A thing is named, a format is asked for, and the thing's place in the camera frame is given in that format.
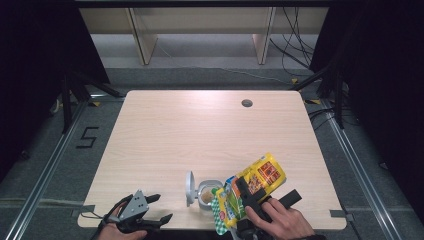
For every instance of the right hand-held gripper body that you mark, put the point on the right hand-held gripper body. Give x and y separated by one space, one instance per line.
248 233

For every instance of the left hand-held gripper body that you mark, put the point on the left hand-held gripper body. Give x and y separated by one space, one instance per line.
135 206

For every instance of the yellow spout pouch green cap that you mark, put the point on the yellow spout pouch green cap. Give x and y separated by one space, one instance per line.
266 170

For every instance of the grey lidded seasoning container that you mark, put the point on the grey lidded seasoning container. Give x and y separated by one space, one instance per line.
190 190

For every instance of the person's right hand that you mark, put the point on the person's right hand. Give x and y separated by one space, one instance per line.
283 223

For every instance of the person's left hand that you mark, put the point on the person's left hand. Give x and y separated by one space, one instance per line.
116 234

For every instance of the tan granules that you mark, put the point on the tan granules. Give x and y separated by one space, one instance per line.
206 196

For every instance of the grey tape piece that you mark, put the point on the grey tape piece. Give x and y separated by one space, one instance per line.
340 214
83 210

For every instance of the grey round table grommet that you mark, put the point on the grey round table grommet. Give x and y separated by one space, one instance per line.
247 103

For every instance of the black metal stand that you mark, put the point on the black metal stand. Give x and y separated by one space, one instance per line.
66 106
339 110

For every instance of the black curtain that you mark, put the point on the black curtain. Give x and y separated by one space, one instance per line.
33 66
383 83

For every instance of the light wooden desk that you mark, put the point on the light wooden desk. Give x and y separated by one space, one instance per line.
143 46

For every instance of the metal floor rail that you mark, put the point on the metal floor rail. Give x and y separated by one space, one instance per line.
360 173
50 173

